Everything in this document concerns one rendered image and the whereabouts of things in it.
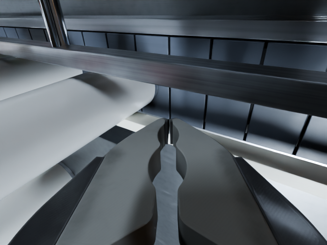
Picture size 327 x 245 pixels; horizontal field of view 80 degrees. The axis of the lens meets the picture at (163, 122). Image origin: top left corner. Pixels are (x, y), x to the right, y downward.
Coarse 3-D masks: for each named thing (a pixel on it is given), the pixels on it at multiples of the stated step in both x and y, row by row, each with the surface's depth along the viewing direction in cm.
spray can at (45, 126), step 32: (32, 96) 12; (64, 96) 13; (96, 96) 14; (128, 96) 17; (0, 128) 10; (32, 128) 11; (64, 128) 12; (96, 128) 14; (0, 160) 10; (32, 160) 11; (0, 192) 10
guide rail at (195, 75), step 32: (64, 64) 13; (96, 64) 11; (128, 64) 10; (160, 64) 9; (192, 64) 8; (224, 64) 8; (224, 96) 8; (256, 96) 7; (288, 96) 7; (320, 96) 6
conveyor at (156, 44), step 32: (0, 32) 32; (32, 32) 28; (96, 32) 21; (256, 64) 14; (288, 64) 13; (320, 64) 12; (160, 96) 20; (192, 96) 18; (224, 128) 18; (256, 128) 16; (288, 128) 15; (320, 128) 14; (320, 160) 15
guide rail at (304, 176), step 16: (128, 128) 20; (224, 144) 16; (240, 144) 16; (256, 160) 14; (272, 160) 14; (288, 160) 14; (304, 160) 14; (272, 176) 14; (288, 176) 13; (304, 176) 13; (320, 176) 13; (320, 192) 12
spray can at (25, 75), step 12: (0, 60) 19; (12, 60) 19; (24, 60) 20; (0, 72) 18; (12, 72) 19; (24, 72) 19; (36, 72) 20; (48, 72) 21; (60, 72) 22; (72, 72) 23; (84, 72) 25; (0, 84) 18; (12, 84) 19; (24, 84) 19; (36, 84) 20; (48, 84) 21; (0, 96) 18; (12, 96) 19
